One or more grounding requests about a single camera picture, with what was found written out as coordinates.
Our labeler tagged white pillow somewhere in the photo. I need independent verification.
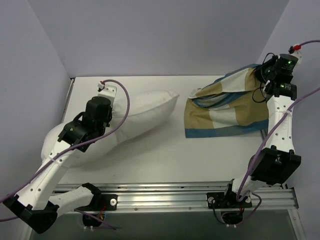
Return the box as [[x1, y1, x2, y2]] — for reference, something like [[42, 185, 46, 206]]
[[41, 90, 179, 168]]

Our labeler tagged checked blue tan pillowcase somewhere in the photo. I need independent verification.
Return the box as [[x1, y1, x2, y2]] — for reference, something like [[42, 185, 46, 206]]
[[184, 64, 269, 139]]

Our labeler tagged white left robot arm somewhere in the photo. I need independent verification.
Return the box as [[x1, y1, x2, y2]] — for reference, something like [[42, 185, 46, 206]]
[[3, 96, 114, 234]]

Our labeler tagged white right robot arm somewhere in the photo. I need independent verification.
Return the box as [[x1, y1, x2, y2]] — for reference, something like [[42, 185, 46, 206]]
[[222, 50, 302, 207]]

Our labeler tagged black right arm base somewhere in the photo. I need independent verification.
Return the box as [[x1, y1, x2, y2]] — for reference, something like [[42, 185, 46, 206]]
[[206, 191, 253, 209]]

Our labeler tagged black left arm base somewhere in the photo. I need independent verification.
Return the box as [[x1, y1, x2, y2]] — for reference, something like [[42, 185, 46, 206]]
[[77, 193, 118, 212]]

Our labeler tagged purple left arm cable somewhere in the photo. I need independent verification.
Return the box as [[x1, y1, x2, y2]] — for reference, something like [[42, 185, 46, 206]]
[[0, 79, 131, 222]]

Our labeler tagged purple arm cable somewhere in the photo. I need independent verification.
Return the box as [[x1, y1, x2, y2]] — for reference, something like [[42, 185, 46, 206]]
[[0, 79, 131, 222], [234, 39, 320, 203]]

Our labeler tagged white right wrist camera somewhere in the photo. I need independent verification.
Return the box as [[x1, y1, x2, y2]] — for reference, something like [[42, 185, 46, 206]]
[[291, 50, 303, 65]]

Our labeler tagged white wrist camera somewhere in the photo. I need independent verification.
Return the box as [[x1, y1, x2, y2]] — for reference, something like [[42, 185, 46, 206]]
[[97, 83, 117, 101], [291, 50, 303, 65]]

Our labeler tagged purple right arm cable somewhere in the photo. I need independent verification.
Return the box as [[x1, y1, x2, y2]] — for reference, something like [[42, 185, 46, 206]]
[[234, 39, 320, 203]]

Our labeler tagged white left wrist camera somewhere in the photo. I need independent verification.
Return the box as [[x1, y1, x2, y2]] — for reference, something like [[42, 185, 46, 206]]
[[97, 83, 117, 101]]

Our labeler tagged aluminium table frame rail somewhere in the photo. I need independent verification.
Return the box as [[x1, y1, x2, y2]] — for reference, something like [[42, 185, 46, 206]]
[[26, 74, 300, 213]]

